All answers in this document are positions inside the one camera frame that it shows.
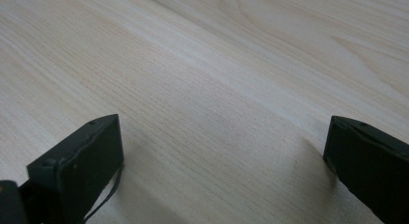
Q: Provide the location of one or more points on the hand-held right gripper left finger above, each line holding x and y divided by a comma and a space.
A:
77, 166

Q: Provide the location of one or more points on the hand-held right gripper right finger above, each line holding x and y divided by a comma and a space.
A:
369, 162

